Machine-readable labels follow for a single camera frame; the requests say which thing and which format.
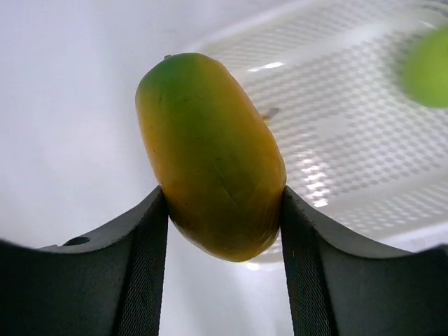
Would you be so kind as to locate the white perforated plastic basket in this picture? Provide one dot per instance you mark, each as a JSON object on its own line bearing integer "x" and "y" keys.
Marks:
{"x": 325, "y": 74}

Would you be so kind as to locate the green apple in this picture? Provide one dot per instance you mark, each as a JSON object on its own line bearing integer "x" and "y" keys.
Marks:
{"x": 424, "y": 73}

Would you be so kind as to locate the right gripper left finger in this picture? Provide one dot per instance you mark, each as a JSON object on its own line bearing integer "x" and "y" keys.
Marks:
{"x": 108, "y": 281}

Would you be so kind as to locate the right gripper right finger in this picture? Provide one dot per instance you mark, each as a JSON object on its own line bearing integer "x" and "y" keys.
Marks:
{"x": 342, "y": 283}

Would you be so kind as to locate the yellow green mango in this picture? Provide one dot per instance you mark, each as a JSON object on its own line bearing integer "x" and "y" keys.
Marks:
{"x": 215, "y": 159}

